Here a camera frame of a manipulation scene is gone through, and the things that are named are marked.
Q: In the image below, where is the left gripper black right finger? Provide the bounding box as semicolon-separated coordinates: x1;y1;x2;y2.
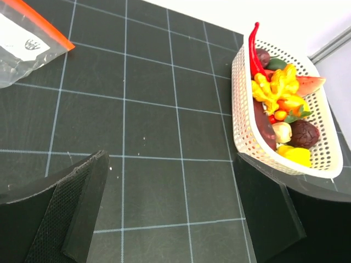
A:
236;153;350;262

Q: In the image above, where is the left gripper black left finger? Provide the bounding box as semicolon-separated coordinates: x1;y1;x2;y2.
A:
1;150;109;262

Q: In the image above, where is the white perforated plastic basket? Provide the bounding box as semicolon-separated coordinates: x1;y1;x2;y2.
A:
231;37;344;179

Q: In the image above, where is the yellow orange ginger root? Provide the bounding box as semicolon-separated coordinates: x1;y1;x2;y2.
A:
251;64;299;116

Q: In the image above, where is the red chili pepper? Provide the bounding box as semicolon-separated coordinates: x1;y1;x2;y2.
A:
248;22;270;81

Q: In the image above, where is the clear zip bag orange zipper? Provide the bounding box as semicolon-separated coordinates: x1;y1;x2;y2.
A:
1;1;75;88

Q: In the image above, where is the yellow lemon slice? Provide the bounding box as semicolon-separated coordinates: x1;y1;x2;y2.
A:
276;145;312;168

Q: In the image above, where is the dark red passion fruit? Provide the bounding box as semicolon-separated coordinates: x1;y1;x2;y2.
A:
287;119;320;149

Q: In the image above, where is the beige garlic bulb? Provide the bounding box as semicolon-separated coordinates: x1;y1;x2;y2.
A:
272;122;292;144

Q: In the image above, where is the dark red meat slice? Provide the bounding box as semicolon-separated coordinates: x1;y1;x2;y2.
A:
253;99;276;151

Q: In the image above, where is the orange persimmon with leaves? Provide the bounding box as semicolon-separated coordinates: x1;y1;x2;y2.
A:
274;95;313;123

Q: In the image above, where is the black grid cutting mat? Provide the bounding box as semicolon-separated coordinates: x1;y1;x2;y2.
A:
1;1;350;262

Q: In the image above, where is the watermelon slice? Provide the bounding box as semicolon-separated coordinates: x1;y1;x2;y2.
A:
296;76;326;97

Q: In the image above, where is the green avocado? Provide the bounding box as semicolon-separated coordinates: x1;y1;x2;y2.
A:
265;58;287;71

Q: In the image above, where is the dark purple plum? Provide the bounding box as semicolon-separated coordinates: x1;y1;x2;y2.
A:
256;48;271;68

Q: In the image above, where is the aluminium frame rail right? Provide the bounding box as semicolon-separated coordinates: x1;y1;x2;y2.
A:
309;26;350;64

